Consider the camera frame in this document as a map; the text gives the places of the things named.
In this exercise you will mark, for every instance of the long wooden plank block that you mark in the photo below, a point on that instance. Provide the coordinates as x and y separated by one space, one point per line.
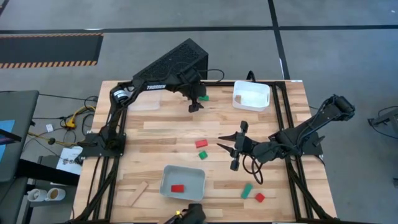
138 193

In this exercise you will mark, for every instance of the red rectangular block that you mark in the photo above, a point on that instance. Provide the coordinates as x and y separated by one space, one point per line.
178 188
201 143

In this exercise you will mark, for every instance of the long teal green block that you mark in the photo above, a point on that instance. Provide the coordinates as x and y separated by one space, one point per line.
247 191

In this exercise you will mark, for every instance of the black shelf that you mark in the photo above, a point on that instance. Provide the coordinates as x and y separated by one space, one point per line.
46 171

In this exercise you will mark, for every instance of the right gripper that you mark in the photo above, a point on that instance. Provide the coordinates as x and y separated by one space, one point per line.
245 146

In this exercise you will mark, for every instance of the small green block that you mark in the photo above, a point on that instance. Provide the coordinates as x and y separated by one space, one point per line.
203 155

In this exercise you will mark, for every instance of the black table-level camera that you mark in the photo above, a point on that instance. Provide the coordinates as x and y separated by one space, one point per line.
194 215

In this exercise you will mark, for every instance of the small white tag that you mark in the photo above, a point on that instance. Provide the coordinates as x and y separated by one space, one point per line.
49 127

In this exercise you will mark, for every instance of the white plastic bin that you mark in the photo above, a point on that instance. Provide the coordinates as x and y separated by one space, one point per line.
255 96

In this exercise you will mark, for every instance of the grey plastic bin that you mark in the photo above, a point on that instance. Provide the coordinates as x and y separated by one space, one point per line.
186 177

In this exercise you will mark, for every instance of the black perforated computer tower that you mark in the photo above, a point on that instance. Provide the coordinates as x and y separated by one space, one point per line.
174 59

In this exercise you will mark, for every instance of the white cup brown inside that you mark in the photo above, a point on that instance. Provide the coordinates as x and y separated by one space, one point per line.
56 194

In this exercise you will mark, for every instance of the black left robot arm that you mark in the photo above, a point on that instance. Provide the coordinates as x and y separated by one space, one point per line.
124 93

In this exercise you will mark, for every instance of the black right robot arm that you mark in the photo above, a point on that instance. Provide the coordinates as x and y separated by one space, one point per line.
311 127

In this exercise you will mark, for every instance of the black hazard striped floor mat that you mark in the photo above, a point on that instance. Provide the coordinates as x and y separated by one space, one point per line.
46 49

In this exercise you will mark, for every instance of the dark grey desk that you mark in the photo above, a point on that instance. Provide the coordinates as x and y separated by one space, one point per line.
21 105

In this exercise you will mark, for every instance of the black aluminium table frame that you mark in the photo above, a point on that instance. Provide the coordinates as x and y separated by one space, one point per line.
280 84

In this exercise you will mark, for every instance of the small red cube block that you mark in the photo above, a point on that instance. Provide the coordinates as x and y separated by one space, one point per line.
260 197

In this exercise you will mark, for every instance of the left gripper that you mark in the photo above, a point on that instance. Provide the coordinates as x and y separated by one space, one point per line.
194 90

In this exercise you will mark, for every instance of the clear plastic bin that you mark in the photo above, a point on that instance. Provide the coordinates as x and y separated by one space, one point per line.
144 104

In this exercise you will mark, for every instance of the white printed paper sheet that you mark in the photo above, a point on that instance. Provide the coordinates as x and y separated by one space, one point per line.
70 161

